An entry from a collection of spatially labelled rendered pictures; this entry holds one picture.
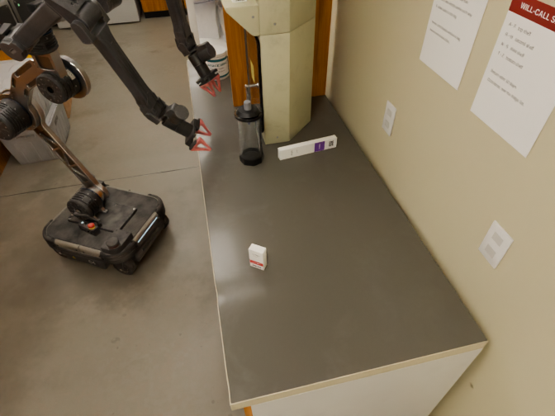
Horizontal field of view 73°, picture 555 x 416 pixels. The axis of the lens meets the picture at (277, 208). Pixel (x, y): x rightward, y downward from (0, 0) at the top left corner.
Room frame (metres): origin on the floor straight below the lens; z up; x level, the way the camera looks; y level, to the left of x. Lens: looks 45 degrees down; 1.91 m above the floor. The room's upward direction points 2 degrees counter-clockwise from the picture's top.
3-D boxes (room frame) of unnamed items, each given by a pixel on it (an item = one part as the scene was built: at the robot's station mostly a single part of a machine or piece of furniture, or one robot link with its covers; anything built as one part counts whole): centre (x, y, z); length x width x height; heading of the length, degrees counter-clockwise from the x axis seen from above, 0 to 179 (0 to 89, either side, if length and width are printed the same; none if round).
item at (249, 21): (1.53, 0.13, 1.46); 0.32 x 0.12 x 0.10; 12
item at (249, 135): (1.29, 0.10, 1.06); 0.11 x 0.11 x 0.21
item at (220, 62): (2.09, 0.33, 1.02); 0.13 x 0.13 x 0.15
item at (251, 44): (1.54, 0.09, 1.19); 0.30 x 0.01 x 0.40; 11
